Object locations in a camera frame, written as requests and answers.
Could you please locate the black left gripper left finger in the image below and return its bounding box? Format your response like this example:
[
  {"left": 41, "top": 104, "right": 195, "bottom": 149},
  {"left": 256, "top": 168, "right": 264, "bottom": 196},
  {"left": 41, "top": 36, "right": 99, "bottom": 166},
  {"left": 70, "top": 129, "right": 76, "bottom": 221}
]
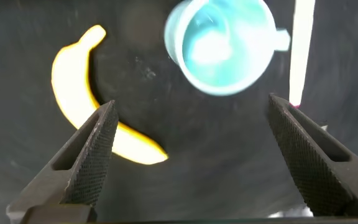
[{"left": 6, "top": 99, "right": 120, "bottom": 223}]

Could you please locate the white marker with pink cap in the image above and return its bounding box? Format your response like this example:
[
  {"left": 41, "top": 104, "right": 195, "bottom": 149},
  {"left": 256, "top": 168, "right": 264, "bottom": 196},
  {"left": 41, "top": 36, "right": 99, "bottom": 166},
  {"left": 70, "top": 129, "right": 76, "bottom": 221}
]
[{"left": 288, "top": 0, "right": 316, "bottom": 109}]

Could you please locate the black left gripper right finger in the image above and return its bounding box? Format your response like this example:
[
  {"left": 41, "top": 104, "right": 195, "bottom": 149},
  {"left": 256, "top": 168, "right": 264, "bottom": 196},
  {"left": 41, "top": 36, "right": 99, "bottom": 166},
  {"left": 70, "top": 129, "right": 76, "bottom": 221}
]
[{"left": 267, "top": 92, "right": 358, "bottom": 218}]

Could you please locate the light blue mug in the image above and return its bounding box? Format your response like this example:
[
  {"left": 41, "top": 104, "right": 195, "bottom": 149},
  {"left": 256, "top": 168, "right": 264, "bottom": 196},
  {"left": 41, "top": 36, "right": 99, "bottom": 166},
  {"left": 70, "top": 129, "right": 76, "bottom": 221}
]
[{"left": 163, "top": 0, "right": 291, "bottom": 96}]

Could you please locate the yellow banana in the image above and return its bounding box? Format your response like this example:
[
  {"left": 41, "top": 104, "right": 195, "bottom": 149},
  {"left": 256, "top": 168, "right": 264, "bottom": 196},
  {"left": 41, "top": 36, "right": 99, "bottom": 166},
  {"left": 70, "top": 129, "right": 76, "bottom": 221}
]
[{"left": 50, "top": 24, "right": 170, "bottom": 166}]

